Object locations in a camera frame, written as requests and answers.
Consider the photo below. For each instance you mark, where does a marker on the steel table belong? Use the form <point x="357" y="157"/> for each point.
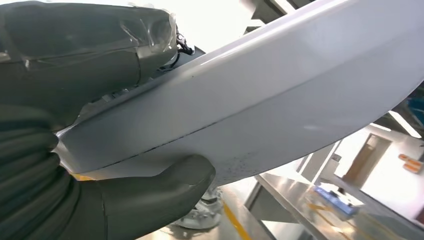
<point x="298" y="195"/>

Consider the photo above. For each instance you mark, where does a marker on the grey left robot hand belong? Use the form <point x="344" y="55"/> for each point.
<point x="66" y="49"/>

